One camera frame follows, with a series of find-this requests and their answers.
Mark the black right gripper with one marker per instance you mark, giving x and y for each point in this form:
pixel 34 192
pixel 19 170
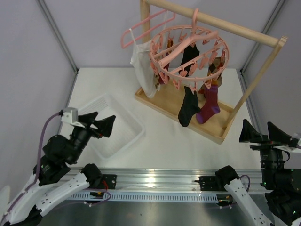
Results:
pixel 268 144

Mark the magenta striped sock yellow cuff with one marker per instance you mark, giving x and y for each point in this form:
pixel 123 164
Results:
pixel 210 108

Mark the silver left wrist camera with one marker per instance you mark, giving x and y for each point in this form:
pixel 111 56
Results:
pixel 70 116

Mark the pink round clip hanger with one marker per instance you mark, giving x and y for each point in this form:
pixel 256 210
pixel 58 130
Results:
pixel 198 57

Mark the beige argyle sock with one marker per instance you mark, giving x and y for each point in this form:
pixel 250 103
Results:
pixel 213 68
pixel 156 82

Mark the black sock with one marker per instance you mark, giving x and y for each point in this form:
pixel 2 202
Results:
pixel 190 107
pixel 189 54

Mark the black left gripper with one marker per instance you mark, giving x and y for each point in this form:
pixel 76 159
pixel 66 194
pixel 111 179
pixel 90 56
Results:
pixel 92 129

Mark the white plastic basket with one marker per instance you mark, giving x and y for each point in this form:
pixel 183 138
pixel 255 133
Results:
pixel 126 130

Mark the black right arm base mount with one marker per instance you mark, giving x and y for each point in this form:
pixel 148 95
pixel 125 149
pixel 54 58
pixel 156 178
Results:
pixel 209 183

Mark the white slotted cable duct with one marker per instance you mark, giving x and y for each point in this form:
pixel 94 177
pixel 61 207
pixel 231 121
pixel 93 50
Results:
pixel 196 197

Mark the wooden clothes rack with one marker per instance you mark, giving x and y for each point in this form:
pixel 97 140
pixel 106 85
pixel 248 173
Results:
pixel 169 100

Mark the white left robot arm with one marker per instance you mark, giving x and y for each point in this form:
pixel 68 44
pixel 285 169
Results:
pixel 41 193

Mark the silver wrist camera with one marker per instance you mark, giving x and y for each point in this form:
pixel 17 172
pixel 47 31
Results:
pixel 70 116
pixel 291 144

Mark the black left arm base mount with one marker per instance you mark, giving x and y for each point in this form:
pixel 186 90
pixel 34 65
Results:
pixel 108 182

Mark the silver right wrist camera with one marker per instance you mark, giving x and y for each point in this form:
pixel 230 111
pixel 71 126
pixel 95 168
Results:
pixel 291 144

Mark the white camisole top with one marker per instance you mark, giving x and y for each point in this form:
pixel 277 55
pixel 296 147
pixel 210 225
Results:
pixel 141 62

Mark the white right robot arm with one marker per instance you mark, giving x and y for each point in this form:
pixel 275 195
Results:
pixel 283 186

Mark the aluminium mounting rail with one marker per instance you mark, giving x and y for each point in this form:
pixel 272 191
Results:
pixel 165 180

